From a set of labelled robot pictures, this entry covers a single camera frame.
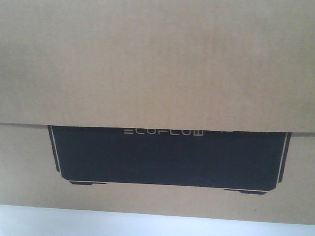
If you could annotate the brown cardboard box black print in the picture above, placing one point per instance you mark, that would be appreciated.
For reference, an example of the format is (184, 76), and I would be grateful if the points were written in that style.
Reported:
(225, 65)

